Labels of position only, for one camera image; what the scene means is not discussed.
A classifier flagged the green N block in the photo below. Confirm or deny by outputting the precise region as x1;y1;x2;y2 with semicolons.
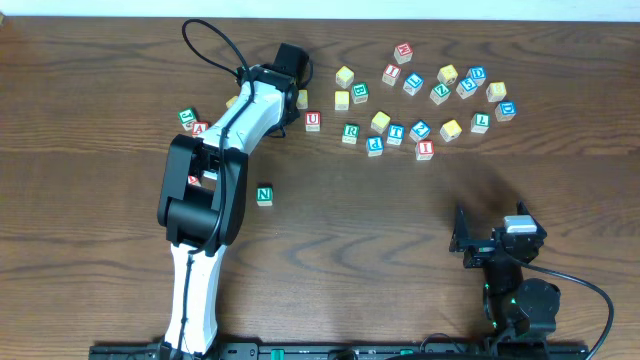
256;186;274;207

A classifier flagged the red E block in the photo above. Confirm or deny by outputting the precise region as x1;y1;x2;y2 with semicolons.
188;176;201;187

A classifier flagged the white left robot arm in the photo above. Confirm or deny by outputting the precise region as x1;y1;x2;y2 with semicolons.
157;64;306;359

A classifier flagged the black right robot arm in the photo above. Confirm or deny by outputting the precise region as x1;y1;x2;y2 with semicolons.
449;202;561;342

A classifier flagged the yellow O block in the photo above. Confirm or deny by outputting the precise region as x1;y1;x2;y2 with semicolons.
296;89;309;110

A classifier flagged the yellow block far left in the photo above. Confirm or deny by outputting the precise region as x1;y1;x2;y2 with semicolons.
225;96;238;109

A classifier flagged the red U block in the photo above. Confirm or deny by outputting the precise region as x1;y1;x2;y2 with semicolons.
304;111;322;132

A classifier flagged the yellow block rear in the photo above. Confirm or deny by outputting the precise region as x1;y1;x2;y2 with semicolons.
335;66;355;89

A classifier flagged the yellow block beside B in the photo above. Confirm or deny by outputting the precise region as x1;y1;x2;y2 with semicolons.
334;90;350;111

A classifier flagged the red A block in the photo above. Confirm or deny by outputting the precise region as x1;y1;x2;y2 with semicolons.
192;121;209;137

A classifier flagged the red i block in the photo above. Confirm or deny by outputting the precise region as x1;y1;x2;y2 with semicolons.
382;64;401;86
415;140;435;161

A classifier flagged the green J block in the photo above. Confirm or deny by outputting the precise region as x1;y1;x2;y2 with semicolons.
178;108;198;131

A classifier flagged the green B block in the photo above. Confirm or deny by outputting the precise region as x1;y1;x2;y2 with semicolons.
351;82;369;104

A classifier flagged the green 7 block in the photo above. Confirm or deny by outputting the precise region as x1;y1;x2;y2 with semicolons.
470;112;491;134

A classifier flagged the green R block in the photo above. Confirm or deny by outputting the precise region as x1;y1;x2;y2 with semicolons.
341;124;360;145

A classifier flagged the blue D block front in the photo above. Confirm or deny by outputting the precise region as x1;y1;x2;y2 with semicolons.
495;101;517;122

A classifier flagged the blue d block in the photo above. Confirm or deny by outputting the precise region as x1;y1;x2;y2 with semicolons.
495;101;517;122
466;66;487;86

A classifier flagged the yellow pen picture block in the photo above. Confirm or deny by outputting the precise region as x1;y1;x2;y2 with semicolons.
440;119;462;142

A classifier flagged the blue 2 block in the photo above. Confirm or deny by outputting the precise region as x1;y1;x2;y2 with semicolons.
409;120;431;143

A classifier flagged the blue T block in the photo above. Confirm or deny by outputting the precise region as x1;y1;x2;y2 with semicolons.
386;124;405;146

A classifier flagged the yellow block centre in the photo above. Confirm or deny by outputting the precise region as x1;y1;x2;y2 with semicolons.
371;111;391;134

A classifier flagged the yellow block right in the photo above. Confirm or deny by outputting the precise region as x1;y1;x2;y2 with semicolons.
486;82;507;103

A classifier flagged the red I block rear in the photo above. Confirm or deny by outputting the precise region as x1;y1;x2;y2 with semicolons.
382;64;401;86

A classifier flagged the blue P block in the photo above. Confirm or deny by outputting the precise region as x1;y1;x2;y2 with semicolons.
366;136;384;157

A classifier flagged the blue 5 block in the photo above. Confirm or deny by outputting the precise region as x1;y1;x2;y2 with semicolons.
456;77;478;99

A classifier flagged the red H block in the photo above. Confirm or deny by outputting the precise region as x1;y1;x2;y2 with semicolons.
394;42;413;65

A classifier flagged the green Z block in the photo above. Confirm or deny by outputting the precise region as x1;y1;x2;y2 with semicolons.
430;83;451;105

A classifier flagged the blue D block rear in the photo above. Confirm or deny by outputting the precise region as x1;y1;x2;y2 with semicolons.
466;66;487;86

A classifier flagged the blue L block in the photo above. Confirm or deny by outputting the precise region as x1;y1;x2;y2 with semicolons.
403;72;424;96

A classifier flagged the yellow monkey picture block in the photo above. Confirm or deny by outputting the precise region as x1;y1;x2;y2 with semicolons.
437;64;458;86

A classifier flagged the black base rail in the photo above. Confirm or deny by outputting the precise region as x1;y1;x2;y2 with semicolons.
88;333;589;360

